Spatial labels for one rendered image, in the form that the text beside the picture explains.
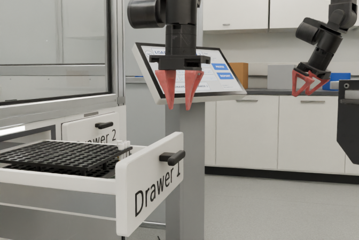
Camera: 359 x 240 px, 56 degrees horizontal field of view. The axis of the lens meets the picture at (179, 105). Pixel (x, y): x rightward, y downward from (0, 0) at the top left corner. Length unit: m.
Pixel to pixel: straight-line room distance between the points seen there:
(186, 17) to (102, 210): 0.35
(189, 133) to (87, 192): 1.09
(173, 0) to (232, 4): 3.27
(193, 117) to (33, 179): 1.10
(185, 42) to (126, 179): 0.26
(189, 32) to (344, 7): 0.56
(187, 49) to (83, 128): 0.47
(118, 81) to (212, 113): 2.37
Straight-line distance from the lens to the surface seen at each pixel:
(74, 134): 0.95
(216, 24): 3.85
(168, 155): 0.61
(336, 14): 1.05
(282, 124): 3.47
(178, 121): 1.56
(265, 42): 4.16
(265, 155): 3.53
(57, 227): 0.98
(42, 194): 0.60
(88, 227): 1.11
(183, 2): 0.61
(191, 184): 1.67
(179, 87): 1.45
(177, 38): 0.60
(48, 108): 0.88
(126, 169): 0.49
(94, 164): 0.61
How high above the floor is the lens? 1.05
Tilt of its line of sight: 5 degrees down
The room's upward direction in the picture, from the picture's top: straight up
